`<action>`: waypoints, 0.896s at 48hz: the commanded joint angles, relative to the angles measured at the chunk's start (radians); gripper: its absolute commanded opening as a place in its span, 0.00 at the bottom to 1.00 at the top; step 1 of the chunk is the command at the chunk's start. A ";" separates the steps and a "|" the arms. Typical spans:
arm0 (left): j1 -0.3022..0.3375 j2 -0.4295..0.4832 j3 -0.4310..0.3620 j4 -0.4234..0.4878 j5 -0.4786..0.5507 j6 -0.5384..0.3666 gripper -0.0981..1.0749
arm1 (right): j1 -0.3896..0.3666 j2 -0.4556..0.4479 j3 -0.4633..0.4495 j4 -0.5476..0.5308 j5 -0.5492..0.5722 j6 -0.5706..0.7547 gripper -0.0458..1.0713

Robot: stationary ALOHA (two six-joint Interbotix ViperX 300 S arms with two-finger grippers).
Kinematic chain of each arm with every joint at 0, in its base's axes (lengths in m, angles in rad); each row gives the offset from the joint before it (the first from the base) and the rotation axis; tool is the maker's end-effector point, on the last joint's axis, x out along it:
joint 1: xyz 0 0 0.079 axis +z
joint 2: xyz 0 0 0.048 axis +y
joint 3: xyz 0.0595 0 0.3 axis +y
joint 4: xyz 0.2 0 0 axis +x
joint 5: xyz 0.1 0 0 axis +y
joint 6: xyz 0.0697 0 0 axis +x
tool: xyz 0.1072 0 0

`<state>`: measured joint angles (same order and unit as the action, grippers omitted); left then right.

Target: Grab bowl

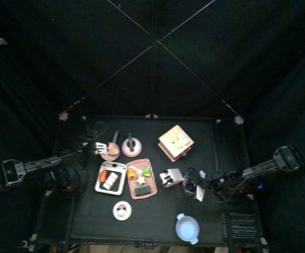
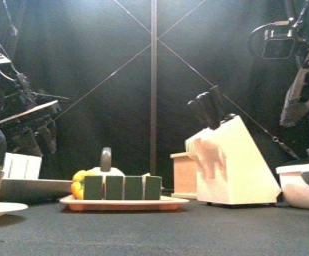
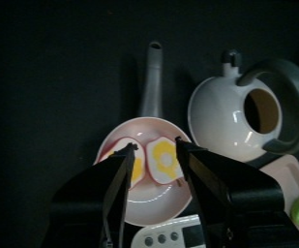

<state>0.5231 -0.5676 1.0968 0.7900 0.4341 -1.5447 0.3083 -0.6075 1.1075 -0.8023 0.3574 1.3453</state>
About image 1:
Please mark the pink toy frying pan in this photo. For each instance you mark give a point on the pink toy frying pan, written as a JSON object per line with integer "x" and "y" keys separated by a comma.
{"x": 109, "y": 151}

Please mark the light blue bowl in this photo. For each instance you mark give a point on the light blue bowl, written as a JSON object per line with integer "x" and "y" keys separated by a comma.
{"x": 186, "y": 228}

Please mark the orange toy carrot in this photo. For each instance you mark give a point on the orange toy carrot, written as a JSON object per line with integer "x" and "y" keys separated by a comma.
{"x": 101, "y": 176}

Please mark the orange yellow toy food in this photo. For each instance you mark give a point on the orange yellow toy food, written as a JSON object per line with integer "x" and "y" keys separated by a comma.
{"x": 132, "y": 174}

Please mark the white grey toy toaster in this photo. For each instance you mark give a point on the white grey toy toaster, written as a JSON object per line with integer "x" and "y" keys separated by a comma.
{"x": 171, "y": 177}

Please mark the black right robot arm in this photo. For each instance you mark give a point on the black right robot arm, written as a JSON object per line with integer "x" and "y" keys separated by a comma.
{"x": 263, "y": 168}

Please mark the white toy bread slice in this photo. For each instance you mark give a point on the white toy bread slice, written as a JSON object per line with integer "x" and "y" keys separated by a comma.
{"x": 111, "y": 181}

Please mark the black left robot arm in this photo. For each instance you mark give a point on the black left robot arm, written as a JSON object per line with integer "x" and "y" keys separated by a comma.
{"x": 35, "y": 165}

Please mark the white text label sticker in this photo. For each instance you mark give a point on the white text label sticker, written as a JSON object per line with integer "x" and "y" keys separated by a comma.
{"x": 242, "y": 227}

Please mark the green toy vegetable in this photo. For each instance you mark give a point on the green toy vegetable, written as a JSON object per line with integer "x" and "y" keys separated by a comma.
{"x": 146, "y": 171}

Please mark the pink rectangular tray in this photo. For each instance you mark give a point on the pink rectangular tray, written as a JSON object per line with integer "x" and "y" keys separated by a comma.
{"x": 135, "y": 195}

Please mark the white rectangular tray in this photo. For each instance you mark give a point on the white rectangular tray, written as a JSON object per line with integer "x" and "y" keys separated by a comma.
{"x": 111, "y": 188}

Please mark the cream star toy piece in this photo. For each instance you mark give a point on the cream star toy piece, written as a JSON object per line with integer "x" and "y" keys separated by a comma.
{"x": 140, "y": 180}

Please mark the wooden toy box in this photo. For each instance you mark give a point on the wooden toy box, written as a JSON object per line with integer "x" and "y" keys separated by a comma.
{"x": 175, "y": 142}

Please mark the small white round plate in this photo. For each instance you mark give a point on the small white round plate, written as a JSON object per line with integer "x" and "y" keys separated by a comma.
{"x": 121, "y": 210}

